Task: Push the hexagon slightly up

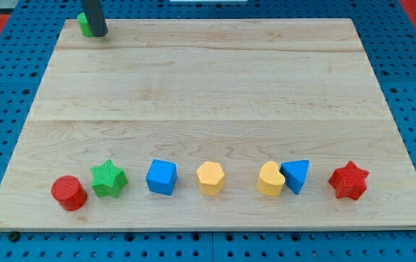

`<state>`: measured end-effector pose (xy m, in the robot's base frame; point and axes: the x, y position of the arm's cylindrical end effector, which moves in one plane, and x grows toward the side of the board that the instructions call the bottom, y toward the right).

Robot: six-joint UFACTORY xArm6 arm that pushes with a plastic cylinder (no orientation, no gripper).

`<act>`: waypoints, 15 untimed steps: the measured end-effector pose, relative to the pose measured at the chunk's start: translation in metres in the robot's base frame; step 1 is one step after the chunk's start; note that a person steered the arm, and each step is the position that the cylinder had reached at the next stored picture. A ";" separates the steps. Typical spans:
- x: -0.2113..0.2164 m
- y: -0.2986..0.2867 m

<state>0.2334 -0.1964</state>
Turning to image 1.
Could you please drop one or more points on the light wooden board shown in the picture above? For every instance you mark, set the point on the light wooden board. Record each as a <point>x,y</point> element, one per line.
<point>237,92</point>

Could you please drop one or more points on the blue triangle block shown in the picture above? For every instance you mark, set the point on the blue triangle block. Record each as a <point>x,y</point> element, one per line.
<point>295,173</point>

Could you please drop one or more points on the red star block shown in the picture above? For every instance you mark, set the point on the red star block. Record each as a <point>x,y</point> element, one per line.
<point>349,181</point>

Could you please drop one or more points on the red cylinder block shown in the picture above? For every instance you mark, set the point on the red cylinder block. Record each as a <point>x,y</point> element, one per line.
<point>69,193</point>

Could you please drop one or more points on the blue cube block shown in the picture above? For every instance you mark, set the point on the blue cube block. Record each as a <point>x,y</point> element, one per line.
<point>161,177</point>

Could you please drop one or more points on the green star block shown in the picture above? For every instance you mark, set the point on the green star block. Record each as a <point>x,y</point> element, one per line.
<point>108,180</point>

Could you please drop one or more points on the yellow hexagon block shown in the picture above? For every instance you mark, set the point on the yellow hexagon block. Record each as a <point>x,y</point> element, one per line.
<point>210,178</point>

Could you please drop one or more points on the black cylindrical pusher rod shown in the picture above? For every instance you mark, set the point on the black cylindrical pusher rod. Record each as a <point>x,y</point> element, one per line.
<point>96,21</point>

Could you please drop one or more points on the yellow heart block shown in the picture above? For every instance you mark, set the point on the yellow heart block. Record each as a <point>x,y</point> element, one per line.
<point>270,181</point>

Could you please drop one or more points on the green cylinder block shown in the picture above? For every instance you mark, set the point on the green cylinder block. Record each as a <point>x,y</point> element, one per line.
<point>83,25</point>

